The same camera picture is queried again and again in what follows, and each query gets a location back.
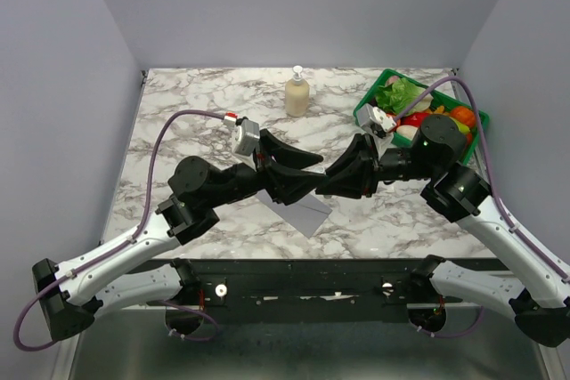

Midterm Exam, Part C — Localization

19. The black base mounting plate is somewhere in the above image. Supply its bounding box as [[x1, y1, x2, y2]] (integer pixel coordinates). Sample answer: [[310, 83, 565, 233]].
[[173, 259, 442, 324]]

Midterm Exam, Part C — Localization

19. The pink toy onion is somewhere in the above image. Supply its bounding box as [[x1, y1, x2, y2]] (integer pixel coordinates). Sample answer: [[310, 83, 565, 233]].
[[386, 76, 400, 86]]

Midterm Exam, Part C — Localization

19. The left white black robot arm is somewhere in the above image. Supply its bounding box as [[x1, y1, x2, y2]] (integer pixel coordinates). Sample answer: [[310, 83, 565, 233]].
[[32, 129, 325, 342]]

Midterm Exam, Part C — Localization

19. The yellow toy pepper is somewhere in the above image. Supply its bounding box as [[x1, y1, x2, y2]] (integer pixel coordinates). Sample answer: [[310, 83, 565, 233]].
[[433, 106, 449, 115]]

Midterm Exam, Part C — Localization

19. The beige soap pump bottle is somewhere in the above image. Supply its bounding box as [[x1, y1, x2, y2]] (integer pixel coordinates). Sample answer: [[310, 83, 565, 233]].
[[285, 65, 310, 117]]

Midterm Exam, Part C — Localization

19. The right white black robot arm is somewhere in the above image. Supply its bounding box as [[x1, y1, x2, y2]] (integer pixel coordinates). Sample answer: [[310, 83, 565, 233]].
[[316, 115, 569, 347]]

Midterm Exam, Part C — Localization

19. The red toy pepper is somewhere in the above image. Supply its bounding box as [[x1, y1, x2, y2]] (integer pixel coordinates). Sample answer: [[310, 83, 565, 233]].
[[400, 111, 430, 127]]

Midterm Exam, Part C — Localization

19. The green toy pear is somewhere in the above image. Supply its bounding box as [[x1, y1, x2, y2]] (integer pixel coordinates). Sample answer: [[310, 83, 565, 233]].
[[452, 117, 470, 135]]

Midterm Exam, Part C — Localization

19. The white toy radish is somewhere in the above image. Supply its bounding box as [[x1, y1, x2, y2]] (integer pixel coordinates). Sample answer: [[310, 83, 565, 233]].
[[396, 125, 419, 141]]

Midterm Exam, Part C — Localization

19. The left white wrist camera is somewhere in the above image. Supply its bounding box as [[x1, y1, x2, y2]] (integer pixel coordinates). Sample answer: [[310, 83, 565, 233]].
[[232, 118, 260, 156]]

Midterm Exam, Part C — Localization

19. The green toy lettuce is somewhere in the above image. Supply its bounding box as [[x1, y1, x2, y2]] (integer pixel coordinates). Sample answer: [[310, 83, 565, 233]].
[[374, 77, 424, 115]]

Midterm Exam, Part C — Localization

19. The green plastic basket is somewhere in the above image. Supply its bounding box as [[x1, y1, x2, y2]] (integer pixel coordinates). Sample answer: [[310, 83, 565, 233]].
[[353, 69, 480, 165]]

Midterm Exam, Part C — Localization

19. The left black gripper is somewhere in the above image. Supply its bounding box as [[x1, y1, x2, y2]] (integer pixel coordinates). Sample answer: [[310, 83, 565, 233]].
[[207, 129, 330, 209]]

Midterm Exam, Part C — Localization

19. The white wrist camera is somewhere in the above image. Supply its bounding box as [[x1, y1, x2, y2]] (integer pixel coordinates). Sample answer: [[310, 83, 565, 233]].
[[355, 104, 396, 158], [232, 118, 260, 156]]

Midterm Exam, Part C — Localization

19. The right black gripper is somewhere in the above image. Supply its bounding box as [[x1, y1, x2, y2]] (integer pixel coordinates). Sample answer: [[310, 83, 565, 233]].
[[316, 132, 437, 199]]

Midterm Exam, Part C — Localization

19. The orange toy tomato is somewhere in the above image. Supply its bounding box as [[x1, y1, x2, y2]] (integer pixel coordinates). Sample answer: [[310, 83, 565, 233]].
[[450, 106, 476, 128]]

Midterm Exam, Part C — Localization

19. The grey envelope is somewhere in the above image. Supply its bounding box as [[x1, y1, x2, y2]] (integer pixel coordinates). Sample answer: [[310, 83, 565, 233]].
[[256, 190, 332, 238]]

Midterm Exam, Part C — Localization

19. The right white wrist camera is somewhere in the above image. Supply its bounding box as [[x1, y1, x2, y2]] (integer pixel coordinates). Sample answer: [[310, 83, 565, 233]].
[[355, 104, 396, 158]]

